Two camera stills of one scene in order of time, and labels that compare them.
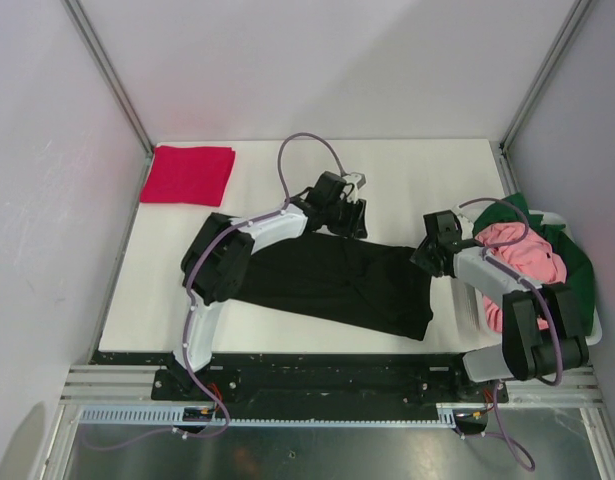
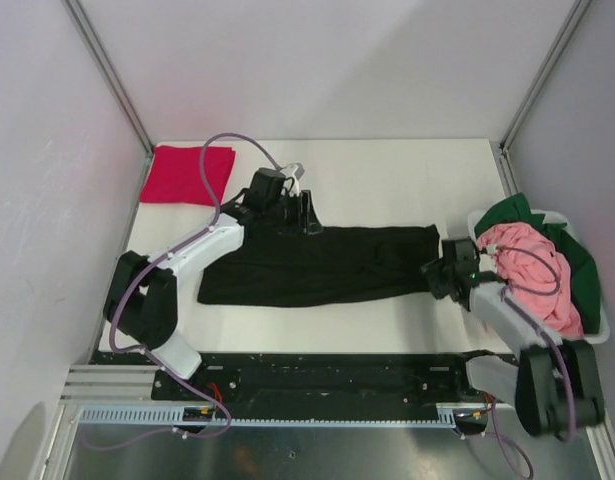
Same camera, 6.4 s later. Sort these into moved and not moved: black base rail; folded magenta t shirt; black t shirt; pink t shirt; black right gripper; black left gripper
Moved: black t shirt; black left gripper; black right gripper
Not moved: black base rail; pink t shirt; folded magenta t shirt
